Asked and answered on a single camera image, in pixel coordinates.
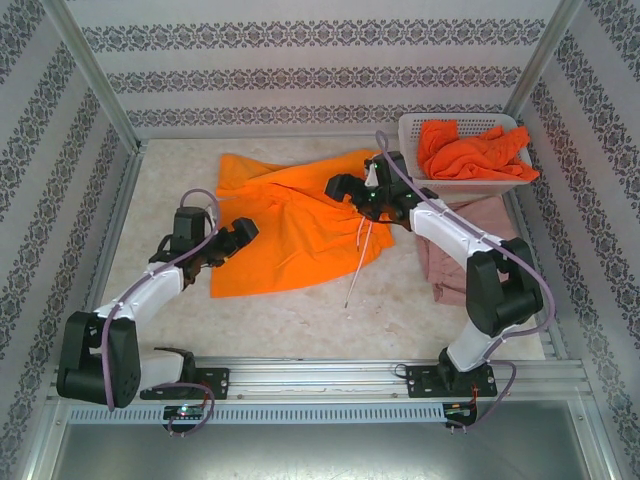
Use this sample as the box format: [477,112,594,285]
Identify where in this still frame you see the light orange shorts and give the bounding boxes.
[209,148,396,307]

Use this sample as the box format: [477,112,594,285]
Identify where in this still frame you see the red-orange shorts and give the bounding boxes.
[417,119,541,182]

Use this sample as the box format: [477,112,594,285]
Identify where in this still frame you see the pink shorts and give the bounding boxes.
[414,194,519,304]

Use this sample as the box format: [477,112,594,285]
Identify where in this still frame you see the white plastic basket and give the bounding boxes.
[397,112,535,197]

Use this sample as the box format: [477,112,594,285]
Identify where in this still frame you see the grey metal sheet panel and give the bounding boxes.
[49,399,616,480]

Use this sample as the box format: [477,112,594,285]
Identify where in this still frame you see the aluminium table side rail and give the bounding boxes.
[504,189,571,361]
[67,139,149,365]

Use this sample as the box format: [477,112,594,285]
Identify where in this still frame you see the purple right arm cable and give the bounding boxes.
[374,129,556,434]

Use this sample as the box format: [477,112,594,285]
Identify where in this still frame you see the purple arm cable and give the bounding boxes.
[101,188,221,437]
[374,129,556,434]

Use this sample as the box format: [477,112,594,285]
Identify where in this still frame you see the aluminium table back rail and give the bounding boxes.
[137,124,401,142]

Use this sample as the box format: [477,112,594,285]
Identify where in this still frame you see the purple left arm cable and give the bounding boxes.
[101,188,221,437]

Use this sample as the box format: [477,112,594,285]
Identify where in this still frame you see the aluminium mounting rail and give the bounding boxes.
[139,355,589,401]

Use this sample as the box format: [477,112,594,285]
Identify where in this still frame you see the aluminium frame post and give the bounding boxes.
[501,0,586,129]
[39,0,144,154]

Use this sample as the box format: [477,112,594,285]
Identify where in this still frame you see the slotted grey cable duct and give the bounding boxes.
[67,403,446,425]

